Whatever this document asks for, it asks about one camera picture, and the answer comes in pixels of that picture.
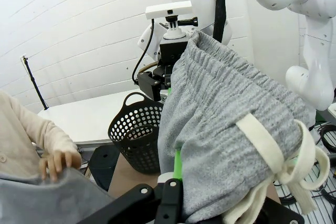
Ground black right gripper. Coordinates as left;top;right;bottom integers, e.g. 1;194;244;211
136;40;190;102

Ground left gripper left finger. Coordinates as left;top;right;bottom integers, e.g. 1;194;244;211
86;148;184;224

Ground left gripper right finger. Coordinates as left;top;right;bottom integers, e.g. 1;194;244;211
256;195;306;224

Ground grey training pants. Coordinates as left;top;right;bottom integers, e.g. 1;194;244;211
0;29;331;224

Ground person's right forearm cream sleeve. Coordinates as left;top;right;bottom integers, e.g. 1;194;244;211
0;89;79;162

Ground person's right hand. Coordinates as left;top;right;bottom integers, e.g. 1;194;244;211
38;150;82;183

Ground black perforated plastic basket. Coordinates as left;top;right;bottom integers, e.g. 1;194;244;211
108;92;165;175

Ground white table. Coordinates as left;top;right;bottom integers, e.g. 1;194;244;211
37;89;165;146

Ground black square stool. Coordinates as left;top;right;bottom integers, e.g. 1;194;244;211
87;144;122;192

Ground black tripod stand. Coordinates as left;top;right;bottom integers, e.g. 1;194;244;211
20;54;50;111

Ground person's torso cream cardigan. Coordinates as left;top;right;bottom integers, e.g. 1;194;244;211
0;140;44;182

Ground slotted aluminium rail frame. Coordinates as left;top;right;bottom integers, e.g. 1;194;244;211
272;153;336;224

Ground black white camera mount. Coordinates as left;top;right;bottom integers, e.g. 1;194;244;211
157;16;199;41

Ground thin black camera cable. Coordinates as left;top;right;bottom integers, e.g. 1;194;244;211
132;18;156;83

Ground white bar wrist camera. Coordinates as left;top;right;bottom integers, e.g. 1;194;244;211
145;0;193;20

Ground black cable bundle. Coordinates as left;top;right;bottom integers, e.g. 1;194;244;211
313;125;336;154

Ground black corrugated cable conduit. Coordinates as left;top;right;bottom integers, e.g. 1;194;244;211
212;0;336;44

